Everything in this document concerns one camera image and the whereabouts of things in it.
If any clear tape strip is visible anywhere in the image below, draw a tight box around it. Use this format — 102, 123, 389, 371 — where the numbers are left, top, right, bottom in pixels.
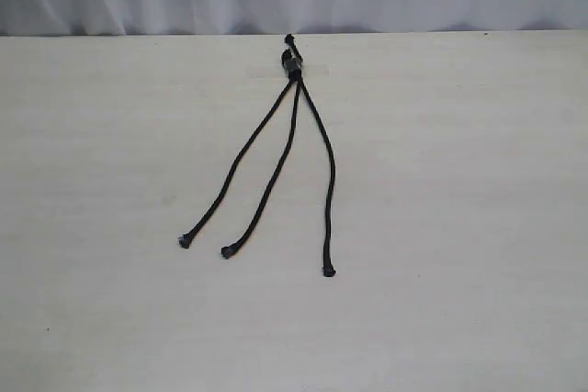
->
245, 64, 330, 79

